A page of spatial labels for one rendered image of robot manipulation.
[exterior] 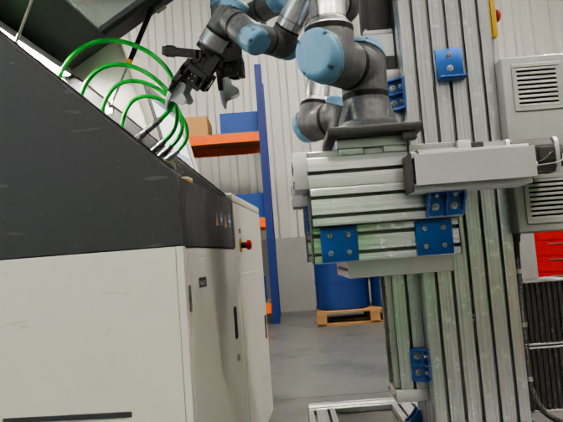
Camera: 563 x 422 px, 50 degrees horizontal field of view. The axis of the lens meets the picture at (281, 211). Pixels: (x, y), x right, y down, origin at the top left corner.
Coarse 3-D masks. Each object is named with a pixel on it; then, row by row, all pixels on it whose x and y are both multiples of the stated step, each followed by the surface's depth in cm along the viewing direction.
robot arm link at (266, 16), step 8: (256, 0) 185; (264, 0) 182; (272, 0) 180; (280, 0) 179; (352, 0) 204; (256, 8) 185; (264, 8) 183; (272, 8) 182; (280, 8) 181; (352, 8) 205; (264, 16) 186; (272, 16) 185; (352, 16) 210
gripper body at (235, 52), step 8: (232, 40) 184; (232, 48) 184; (240, 48) 184; (224, 56) 184; (232, 56) 182; (240, 56) 182; (224, 64) 183; (232, 64) 183; (240, 64) 182; (224, 72) 183; (232, 72) 183; (240, 72) 184
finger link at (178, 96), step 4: (180, 84) 170; (184, 84) 170; (176, 88) 170; (180, 88) 170; (184, 88) 170; (168, 92) 170; (176, 92) 171; (180, 92) 170; (168, 96) 171; (172, 96) 171; (176, 96) 171; (180, 96) 170; (184, 96) 170; (168, 100) 171; (172, 100) 171; (176, 100) 171; (180, 100) 171; (184, 100) 170; (168, 104) 173; (180, 104) 171
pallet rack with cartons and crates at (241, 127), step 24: (264, 96) 779; (192, 120) 712; (240, 120) 715; (264, 120) 696; (192, 144) 695; (216, 144) 698; (240, 144) 762; (264, 144) 694; (264, 168) 692; (264, 192) 690; (264, 216) 705
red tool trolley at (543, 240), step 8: (552, 232) 509; (560, 232) 502; (536, 240) 526; (544, 240) 519; (552, 240) 511; (560, 240) 502; (536, 248) 525; (544, 248) 518; (552, 248) 510; (560, 248) 502; (536, 256) 527; (544, 256) 519; (552, 256) 511; (560, 256) 504; (544, 264) 519; (552, 264) 511; (560, 264) 503; (544, 272) 520; (552, 272) 512; (560, 272) 504
